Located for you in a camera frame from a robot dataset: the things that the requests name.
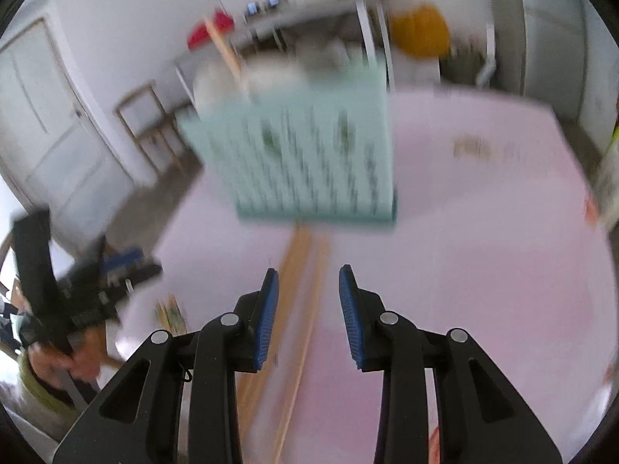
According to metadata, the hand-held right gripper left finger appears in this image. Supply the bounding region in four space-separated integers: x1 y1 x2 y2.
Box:
52 267 280 464

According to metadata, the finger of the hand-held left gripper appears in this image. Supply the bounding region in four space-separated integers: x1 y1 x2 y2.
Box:
103 246 164 294

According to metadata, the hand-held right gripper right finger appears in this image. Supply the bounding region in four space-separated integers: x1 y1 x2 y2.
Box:
339 264 563 464

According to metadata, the wooden chopstick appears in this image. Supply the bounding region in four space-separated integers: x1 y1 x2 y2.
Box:
204 15 250 100
237 226 313 440
273 233 332 464

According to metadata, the teal star-cutout utensil holder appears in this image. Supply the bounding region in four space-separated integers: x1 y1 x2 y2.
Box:
179 65 400 225

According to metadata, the person's left forearm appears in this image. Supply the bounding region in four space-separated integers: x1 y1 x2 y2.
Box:
0 353 92 428

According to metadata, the person's left hand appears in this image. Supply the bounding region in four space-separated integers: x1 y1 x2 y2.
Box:
29 333 106 384

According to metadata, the white panel door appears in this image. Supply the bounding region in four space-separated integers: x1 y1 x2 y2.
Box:
0 18 136 257

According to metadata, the pink printed tablecloth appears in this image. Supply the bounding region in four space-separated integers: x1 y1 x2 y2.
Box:
116 89 615 464

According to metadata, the wooden chair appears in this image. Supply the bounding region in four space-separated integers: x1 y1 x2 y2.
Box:
113 82 187 175

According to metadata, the red plastic bag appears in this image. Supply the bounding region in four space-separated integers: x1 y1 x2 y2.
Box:
188 10 235 51

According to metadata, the dark green cloth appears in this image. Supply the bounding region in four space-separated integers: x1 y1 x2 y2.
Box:
442 51 484 85

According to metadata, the yellow plastic bag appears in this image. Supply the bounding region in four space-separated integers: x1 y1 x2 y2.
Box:
389 4 450 59

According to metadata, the white side table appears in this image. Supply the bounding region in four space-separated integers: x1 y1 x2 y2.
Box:
174 0 395 107

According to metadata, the white refrigerator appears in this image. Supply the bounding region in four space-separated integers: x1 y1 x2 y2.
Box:
513 0 610 121

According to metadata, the white frame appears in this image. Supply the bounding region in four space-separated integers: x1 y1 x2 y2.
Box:
476 24 499 89

